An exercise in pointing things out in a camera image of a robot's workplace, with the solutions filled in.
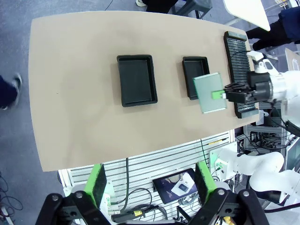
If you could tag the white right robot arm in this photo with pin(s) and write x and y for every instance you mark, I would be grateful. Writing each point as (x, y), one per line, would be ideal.
(290, 84)

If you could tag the black tablet screen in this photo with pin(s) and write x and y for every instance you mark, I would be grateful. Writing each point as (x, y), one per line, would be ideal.
(175, 187)

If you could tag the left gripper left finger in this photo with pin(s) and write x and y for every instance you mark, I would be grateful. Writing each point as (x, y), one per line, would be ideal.
(96, 185)

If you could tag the black slotted board rack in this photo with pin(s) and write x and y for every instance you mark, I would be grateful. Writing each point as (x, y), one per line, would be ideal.
(236, 61)

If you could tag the white rounded table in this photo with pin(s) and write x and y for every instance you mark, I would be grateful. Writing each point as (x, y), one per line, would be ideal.
(246, 11)

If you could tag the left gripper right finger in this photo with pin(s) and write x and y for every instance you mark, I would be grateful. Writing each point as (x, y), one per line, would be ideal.
(205, 182)

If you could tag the grey plastic stool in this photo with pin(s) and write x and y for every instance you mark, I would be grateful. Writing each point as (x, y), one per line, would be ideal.
(199, 7)

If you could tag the black ESD tray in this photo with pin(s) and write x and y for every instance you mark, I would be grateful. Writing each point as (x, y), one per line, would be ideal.
(137, 82)
(194, 68)

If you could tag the person in dark clothes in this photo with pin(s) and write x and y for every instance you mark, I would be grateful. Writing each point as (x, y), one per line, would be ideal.
(269, 35)

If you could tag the white slotted mounting base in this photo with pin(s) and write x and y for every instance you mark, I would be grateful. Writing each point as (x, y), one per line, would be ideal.
(145, 166)

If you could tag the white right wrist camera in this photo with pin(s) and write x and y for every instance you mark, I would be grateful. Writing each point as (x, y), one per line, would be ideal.
(255, 56)

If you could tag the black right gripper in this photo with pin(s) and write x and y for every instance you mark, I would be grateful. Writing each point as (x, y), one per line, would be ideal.
(260, 87)

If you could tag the green printed circuit board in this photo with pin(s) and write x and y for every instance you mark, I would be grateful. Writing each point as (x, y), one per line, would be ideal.
(208, 103)

